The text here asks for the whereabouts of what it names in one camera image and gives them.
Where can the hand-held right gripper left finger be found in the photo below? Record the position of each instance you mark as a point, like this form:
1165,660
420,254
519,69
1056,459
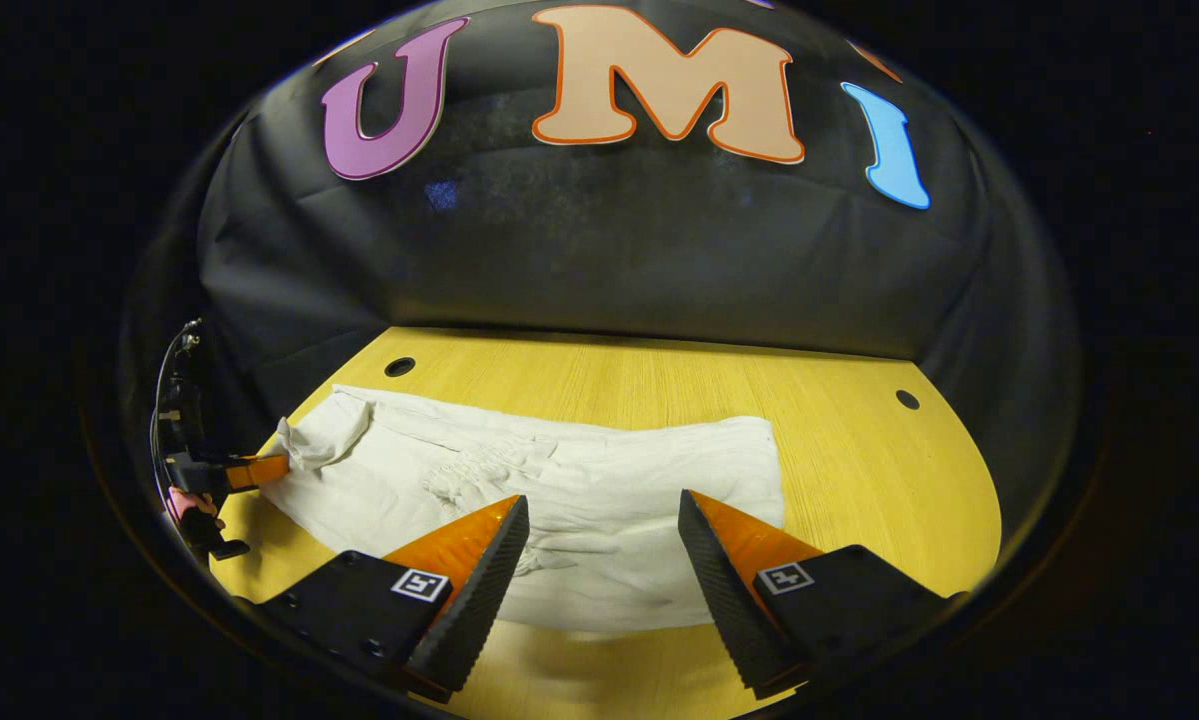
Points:
479,600

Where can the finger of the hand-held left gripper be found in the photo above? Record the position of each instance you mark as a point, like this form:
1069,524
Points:
259,471

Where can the black backdrop cloth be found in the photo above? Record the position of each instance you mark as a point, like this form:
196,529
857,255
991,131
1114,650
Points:
609,260

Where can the white jeans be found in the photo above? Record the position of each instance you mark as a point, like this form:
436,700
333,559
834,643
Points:
609,480

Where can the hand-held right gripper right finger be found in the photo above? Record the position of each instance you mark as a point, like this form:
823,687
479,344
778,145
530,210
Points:
724,600

